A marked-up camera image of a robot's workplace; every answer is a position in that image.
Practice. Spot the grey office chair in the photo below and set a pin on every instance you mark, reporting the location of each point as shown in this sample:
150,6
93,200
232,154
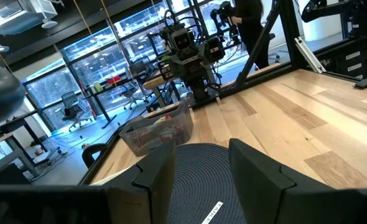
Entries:
138,68

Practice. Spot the red object on desk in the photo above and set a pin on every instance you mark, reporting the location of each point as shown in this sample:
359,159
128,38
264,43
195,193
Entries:
113,80

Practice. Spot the grey ceiling duct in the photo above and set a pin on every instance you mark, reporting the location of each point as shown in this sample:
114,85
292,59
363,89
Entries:
15,21

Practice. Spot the black cabinet white labels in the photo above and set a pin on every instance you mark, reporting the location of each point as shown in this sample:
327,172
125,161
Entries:
357,62

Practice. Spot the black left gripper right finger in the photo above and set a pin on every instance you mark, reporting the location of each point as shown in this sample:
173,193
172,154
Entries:
280,199

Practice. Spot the silver aluminium extrusion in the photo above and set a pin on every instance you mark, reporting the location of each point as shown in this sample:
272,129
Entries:
309,55

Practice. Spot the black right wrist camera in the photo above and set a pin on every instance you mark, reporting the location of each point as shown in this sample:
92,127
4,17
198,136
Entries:
183,40

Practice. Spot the person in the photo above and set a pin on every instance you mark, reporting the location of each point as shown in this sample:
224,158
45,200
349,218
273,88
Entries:
252,31

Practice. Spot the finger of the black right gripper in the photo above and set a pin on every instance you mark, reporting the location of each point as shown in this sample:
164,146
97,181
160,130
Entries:
166,69
215,49

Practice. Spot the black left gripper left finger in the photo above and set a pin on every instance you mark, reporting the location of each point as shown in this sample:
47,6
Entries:
77,205

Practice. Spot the dark grey round object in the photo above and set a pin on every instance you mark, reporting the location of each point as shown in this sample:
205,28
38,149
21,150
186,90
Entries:
0,93

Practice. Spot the green object on desk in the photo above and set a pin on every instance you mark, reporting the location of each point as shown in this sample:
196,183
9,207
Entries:
98,86

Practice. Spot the black office chair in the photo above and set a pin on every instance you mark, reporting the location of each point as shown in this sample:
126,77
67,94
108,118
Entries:
70,101

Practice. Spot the grey translucent plastic bin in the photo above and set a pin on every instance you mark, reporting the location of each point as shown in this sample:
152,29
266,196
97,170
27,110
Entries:
133,140

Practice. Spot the chocolate chip granola bar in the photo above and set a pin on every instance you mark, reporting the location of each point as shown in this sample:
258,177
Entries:
168,118
178,128

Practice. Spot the dark blue round mat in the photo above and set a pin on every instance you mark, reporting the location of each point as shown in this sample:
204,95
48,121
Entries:
202,174

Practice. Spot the wooden background table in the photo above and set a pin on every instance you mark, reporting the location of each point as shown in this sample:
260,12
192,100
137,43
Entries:
154,82

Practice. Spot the black background robot arm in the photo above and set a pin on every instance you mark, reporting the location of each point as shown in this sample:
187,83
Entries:
225,11
326,7

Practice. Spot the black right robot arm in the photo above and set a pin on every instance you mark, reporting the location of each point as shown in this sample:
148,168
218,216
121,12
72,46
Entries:
199,87

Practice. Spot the white round ceiling fixture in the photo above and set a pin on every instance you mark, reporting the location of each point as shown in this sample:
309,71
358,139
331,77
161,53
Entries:
49,24

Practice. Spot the white label strip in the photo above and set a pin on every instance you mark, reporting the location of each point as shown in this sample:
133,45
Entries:
213,213

